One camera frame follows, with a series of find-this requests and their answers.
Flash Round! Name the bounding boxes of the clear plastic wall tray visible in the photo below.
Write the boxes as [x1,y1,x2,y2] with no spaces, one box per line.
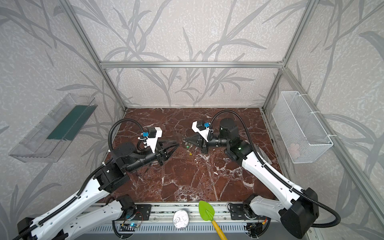
[9,94,98,163]

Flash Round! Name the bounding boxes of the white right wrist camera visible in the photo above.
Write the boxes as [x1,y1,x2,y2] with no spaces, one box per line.
[192,120,213,142]

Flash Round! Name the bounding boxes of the round silver tin lid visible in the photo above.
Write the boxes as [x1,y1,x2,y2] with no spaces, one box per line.
[173,210,190,230]

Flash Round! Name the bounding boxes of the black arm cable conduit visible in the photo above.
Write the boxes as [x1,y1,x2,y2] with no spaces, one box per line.
[11,118,145,240]
[209,109,342,229]

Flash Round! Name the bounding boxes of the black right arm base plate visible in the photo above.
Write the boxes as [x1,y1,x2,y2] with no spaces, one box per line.
[227,203,253,220]

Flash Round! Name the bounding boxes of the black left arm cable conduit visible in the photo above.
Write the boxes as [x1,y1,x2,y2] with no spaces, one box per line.
[11,118,145,240]

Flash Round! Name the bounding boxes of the pink object in basket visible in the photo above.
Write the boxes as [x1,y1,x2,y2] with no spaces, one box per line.
[288,144,301,160]

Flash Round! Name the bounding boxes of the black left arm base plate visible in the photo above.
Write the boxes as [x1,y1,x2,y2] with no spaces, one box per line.
[121,204,152,222]

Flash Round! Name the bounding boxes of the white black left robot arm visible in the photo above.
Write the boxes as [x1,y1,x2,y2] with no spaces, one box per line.
[15,141,179,240]

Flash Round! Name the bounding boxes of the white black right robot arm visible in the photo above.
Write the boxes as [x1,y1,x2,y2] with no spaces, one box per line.
[185,118,319,239]

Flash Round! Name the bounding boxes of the grey metal tongs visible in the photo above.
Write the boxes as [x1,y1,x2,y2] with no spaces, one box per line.
[254,144,272,165]

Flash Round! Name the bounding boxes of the green toy shovel yellow handle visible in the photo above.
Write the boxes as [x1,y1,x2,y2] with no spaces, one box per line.
[199,201,227,240]

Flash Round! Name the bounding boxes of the white wire mesh basket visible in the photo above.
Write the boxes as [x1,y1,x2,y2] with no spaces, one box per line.
[272,91,334,164]

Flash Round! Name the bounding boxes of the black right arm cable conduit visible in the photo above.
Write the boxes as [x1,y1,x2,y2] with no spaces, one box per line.
[209,109,342,229]

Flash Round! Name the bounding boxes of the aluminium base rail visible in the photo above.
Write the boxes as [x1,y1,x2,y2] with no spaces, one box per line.
[56,201,271,240]

